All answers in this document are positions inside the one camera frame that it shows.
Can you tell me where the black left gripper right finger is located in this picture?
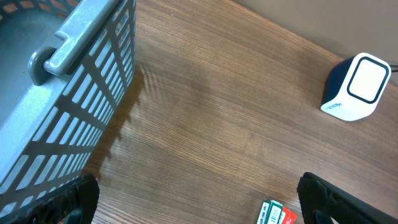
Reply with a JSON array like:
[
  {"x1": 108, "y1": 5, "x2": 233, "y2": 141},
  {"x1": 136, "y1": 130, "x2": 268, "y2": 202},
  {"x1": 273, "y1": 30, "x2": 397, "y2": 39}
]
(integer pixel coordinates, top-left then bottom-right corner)
[{"x1": 297, "y1": 172, "x2": 397, "y2": 224}]

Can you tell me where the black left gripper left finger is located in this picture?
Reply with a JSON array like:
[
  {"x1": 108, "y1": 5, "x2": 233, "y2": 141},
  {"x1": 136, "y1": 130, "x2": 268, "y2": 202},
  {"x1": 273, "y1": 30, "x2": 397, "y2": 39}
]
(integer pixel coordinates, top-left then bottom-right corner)
[{"x1": 1, "y1": 174, "x2": 100, "y2": 224}]

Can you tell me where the red stick packet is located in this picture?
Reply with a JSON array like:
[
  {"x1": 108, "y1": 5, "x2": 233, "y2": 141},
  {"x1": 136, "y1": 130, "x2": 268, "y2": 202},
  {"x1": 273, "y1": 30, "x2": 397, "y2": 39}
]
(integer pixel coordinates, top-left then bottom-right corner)
[{"x1": 278, "y1": 207, "x2": 297, "y2": 224}]

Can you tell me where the green white gum pack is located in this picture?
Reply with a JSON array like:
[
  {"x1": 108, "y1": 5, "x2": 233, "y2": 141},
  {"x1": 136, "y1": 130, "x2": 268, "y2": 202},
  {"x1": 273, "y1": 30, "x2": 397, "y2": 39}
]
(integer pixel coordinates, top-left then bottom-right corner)
[{"x1": 256, "y1": 200, "x2": 283, "y2": 224}]

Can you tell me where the white barcode scanner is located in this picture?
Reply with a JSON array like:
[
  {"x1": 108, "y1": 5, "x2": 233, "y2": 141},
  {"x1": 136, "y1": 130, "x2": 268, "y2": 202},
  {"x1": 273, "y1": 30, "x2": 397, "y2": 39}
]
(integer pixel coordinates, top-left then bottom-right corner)
[{"x1": 320, "y1": 52, "x2": 392, "y2": 121}]

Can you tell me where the grey plastic basket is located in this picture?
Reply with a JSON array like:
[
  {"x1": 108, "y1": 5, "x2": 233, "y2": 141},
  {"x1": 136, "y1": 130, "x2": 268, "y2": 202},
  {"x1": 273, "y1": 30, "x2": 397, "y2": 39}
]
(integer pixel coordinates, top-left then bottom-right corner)
[{"x1": 1, "y1": 0, "x2": 136, "y2": 216}]

